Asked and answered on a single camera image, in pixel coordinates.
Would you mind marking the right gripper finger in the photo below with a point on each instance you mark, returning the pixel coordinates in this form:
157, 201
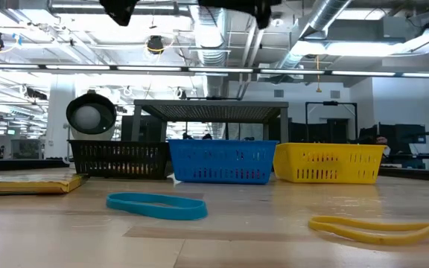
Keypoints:
263, 18

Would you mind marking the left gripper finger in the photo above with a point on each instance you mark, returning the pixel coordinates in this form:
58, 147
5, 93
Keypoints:
119, 11

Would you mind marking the black plastic basket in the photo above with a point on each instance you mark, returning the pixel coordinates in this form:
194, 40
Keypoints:
121, 160

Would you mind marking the blue plastic basket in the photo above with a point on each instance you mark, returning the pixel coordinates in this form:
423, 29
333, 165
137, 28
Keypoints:
222, 162

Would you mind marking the yellow Crayola crayon box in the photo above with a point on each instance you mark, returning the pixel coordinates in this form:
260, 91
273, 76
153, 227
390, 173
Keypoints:
24, 186

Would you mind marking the blue rubber band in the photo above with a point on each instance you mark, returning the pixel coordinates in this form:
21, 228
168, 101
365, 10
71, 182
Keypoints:
196, 211

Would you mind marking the yellow rubber band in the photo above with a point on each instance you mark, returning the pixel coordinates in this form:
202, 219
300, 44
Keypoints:
386, 240

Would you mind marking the white ceiling dome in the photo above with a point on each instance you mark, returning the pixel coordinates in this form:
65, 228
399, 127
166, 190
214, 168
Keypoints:
278, 22

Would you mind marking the long ceiling light strip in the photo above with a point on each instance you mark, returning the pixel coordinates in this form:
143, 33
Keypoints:
218, 70

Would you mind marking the grey perforated metal riser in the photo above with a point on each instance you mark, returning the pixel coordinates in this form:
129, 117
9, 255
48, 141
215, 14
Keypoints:
210, 104

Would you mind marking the black screen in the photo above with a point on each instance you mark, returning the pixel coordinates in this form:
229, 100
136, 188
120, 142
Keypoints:
149, 128

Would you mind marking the white square column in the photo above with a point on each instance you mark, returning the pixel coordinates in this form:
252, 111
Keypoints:
56, 123

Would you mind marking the yellow plastic basket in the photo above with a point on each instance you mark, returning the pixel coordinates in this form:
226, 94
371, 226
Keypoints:
328, 164

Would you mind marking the dark workstation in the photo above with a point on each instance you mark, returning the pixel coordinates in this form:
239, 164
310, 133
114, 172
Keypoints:
408, 139

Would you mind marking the silver ribbed ventilation duct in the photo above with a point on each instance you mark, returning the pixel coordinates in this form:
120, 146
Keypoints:
210, 41

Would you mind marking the silver slanted ventilation duct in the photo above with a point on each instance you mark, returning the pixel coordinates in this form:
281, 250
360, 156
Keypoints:
326, 15

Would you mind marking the grey wall vent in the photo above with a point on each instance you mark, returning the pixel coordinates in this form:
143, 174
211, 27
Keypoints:
335, 94
279, 93

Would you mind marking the black metal frame stand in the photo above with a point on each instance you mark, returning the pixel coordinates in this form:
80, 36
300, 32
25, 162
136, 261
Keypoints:
330, 103

